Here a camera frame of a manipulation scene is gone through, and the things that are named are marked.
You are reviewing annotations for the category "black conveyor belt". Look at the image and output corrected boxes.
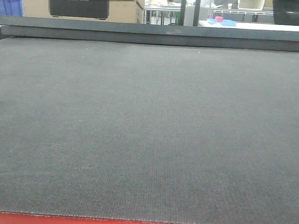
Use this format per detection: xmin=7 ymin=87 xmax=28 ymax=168
xmin=0 ymin=37 xmax=299 ymax=224

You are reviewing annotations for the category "pink block on tray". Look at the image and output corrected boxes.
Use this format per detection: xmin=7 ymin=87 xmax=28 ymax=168
xmin=215 ymin=16 xmax=224 ymax=22

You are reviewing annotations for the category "large cardboard box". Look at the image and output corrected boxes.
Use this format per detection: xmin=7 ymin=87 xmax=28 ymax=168
xmin=22 ymin=0 xmax=144 ymax=24

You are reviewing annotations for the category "black office chair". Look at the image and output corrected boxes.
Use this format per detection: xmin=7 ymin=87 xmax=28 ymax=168
xmin=272 ymin=0 xmax=299 ymax=26

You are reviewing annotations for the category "white table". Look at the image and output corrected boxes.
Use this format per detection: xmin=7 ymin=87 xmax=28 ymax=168
xmin=199 ymin=20 xmax=299 ymax=32

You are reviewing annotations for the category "blue crate at left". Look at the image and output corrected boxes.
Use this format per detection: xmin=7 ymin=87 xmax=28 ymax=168
xmin=0 ymin=0 xmax=23 ymax=16

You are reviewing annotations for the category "black vertical post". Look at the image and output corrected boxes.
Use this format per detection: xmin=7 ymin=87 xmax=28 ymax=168
xmin=179 ymin=0 xmax=186 ymax=26

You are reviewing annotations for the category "dark conveyor side rail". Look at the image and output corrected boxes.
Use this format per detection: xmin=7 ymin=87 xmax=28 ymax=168
xmin=0 ymin=15 xmax=299 ymax=52

